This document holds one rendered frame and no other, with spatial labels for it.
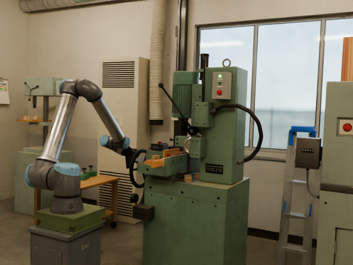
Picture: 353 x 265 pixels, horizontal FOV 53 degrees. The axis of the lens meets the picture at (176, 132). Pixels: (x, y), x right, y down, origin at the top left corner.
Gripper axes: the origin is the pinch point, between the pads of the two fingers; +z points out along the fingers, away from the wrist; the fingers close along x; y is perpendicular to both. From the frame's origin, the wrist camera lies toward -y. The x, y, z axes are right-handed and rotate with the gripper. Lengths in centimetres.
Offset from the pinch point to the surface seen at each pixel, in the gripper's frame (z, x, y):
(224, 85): 51, -29, 80
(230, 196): 79, -26, 21
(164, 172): 39, -41, 19
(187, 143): 40, -25, 38
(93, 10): -198, 106, 99
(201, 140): 50, -30, 45
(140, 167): 22.2, -41.4, 14.3
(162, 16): -92, 97, 117
